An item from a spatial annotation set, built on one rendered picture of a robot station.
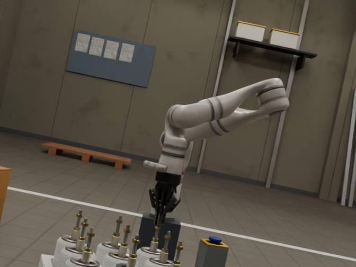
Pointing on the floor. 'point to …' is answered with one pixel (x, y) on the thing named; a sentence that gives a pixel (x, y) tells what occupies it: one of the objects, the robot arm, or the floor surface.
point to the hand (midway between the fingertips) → (159, 218)
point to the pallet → (55, 148)
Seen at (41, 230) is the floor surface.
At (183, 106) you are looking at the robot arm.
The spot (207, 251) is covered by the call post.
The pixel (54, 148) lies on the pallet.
